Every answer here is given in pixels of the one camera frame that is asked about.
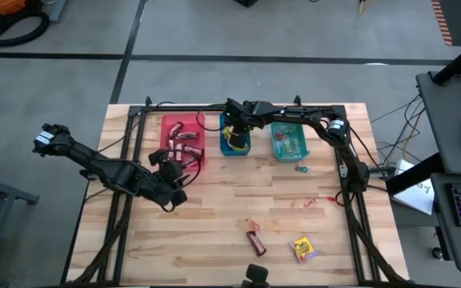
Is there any grey desk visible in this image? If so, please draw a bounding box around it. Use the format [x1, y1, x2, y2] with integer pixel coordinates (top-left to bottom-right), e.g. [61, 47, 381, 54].
[430, 171, 461, 274]
[415, 70, 461, 177]

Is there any black vacuum hose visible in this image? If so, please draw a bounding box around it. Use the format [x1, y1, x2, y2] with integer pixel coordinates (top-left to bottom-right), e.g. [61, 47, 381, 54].
[0, 10, 51, 48]

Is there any black pole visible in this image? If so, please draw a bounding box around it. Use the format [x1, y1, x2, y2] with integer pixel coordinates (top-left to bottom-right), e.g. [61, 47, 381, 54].
[431, 34, 461, 87]

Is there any green plastic bin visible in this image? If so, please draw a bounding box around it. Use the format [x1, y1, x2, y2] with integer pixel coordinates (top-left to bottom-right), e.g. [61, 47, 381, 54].
[270, 121, 311, 164]

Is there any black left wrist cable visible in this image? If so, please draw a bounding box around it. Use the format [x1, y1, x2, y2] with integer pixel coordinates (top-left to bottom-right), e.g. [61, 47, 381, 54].
[160, 148, 202, 213]

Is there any yellow purple sour candy pack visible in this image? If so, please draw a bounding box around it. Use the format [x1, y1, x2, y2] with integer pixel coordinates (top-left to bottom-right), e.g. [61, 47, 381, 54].
[289, 235, 316, 264]

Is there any blue plastic bin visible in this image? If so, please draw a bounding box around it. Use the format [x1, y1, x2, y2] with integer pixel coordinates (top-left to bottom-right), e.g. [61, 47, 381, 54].
[218, 112, 252, 157]

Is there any black aluminium frame rail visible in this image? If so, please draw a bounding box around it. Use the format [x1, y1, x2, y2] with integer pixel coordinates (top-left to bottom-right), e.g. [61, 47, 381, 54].
[328, 106, 410, 287]
[128, 103, 347, 118]
[65, 107, 146, 287]

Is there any pink plastic bin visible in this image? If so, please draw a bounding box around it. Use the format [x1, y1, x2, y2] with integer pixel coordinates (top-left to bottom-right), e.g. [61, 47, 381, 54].
[159, 112, 207, 173]

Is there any white paper sheet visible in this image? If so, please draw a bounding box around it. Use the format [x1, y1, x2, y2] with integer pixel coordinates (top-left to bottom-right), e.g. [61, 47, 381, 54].
[391, 158, 436, 216]

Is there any grey box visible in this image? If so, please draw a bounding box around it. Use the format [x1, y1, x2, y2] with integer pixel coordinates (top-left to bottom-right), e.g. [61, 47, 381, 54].
[48, 0, 68, 23]

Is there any orange shop vacuum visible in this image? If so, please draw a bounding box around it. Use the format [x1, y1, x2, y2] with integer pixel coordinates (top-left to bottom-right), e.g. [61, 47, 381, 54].
[0, 0, 30, 17]

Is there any thin black cable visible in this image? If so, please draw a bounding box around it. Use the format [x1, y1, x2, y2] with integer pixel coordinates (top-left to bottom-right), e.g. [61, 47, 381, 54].
[96, 102, 174, 154]

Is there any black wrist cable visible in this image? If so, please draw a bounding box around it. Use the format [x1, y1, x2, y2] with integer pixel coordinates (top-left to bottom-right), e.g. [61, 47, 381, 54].
[160, 148, 202, 213]
[196, 103, 231, 133]

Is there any black desk beam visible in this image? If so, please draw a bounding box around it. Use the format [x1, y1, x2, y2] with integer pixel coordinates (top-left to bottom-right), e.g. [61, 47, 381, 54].
[385, 154, 446, 196]

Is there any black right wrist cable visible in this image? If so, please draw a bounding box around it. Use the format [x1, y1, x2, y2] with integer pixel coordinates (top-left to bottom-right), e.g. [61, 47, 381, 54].
[196, 103, 231, 133]

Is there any small black camera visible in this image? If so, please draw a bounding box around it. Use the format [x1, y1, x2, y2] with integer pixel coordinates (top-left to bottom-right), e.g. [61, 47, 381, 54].
[245, 262, 271, 288]

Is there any black cable bundle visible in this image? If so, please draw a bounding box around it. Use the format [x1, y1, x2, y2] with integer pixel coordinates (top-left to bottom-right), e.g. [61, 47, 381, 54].
[370, 94, 426, 161]

